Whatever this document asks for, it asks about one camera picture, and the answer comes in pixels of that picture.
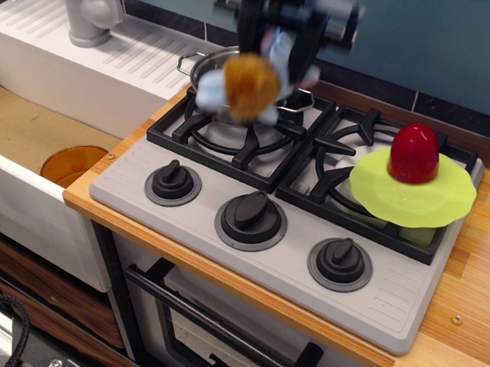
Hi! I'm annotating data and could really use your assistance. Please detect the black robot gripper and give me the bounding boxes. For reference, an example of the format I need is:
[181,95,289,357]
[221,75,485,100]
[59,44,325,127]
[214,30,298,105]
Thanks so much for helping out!
[214,0,366,85]

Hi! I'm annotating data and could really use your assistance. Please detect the stuffed elephant with brown mane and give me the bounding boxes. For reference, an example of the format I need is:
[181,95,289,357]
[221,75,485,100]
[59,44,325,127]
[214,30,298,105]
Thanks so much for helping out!
[195,27,320,126]

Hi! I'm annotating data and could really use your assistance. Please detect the red toy sweet potato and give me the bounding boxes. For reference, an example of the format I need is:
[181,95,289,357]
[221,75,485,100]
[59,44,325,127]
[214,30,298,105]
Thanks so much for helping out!
[387,122,440,185]

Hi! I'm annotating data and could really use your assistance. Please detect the stainless steel pot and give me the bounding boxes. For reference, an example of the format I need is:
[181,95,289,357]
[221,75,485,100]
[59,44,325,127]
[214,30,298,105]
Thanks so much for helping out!
[177,47,314,126]

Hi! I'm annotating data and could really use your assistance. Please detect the black stove grate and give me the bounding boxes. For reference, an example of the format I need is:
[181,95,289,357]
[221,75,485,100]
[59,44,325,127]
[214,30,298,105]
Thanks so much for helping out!
[140,77,483,268]

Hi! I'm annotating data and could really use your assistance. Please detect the left black stove knob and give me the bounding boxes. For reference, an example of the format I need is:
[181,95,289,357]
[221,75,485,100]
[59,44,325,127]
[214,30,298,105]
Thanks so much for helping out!
[144,159,202,208]

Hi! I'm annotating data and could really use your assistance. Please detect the black stove knob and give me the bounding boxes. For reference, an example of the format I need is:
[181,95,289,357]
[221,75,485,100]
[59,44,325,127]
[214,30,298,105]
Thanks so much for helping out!
[144,159,202,208]
[307,237,373,293]
[214,190,288,252]

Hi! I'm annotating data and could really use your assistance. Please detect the middle black stove knob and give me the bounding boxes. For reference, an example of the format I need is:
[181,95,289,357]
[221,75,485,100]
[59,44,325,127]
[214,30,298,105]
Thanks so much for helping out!
[214,190,288,252]

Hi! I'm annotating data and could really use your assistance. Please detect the lime green plate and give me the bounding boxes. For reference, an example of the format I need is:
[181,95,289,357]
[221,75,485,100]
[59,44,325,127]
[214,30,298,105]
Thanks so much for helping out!
[349,147,477,228]

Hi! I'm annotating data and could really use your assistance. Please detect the right black stove knob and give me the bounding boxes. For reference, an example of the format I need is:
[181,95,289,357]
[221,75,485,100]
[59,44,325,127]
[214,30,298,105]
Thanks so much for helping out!
[307,237,373,293]

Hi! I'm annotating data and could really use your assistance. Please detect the grey toy stove top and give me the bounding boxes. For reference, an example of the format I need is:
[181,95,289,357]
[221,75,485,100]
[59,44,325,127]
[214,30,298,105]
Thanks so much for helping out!
[89,132,484,355]

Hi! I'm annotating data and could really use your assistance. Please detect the grey toy faucet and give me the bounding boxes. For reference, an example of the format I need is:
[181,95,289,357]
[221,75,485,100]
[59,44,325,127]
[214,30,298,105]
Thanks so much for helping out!
[65,0,125,48]

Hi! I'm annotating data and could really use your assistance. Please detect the white toy sink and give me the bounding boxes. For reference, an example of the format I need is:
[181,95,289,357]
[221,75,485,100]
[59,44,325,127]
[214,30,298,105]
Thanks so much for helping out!
[0,0,215,292]

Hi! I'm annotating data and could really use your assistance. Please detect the toy oven door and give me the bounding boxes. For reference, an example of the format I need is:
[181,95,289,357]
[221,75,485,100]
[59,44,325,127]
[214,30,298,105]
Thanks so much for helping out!
[115,236,366,367]

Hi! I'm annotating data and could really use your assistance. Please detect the wood grain drawer fronts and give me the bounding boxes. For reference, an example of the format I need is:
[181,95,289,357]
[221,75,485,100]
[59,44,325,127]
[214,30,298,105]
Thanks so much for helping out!
[0,233,134,367]

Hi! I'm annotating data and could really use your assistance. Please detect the black oven door handle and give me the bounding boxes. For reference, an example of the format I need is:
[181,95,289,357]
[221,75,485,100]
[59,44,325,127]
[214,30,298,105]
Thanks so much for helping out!
[125,264,323,367]

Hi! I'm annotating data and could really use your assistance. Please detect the black braided foreground cable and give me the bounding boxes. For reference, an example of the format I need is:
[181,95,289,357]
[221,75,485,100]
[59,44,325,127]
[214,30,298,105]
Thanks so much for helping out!
[0,292,33,367]

